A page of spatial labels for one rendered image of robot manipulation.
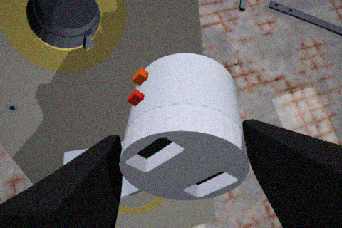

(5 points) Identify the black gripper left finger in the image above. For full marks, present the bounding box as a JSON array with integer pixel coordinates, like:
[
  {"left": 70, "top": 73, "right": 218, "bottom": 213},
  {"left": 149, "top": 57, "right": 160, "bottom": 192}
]
[{"left": 0, "top": 135, "right": 123, "bottom": 228}]

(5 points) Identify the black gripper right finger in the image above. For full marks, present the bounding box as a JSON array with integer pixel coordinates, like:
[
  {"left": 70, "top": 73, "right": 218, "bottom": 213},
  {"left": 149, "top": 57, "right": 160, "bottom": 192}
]
[{"left": 242, "top": 120, "right": 342, "bottom": 228}]

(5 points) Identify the white round filter cartridge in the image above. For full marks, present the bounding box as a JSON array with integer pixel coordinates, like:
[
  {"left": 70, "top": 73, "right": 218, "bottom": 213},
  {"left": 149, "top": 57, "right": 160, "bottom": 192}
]
[{"left": 119, "top": 53, "right": 249, "bottom": 200}]

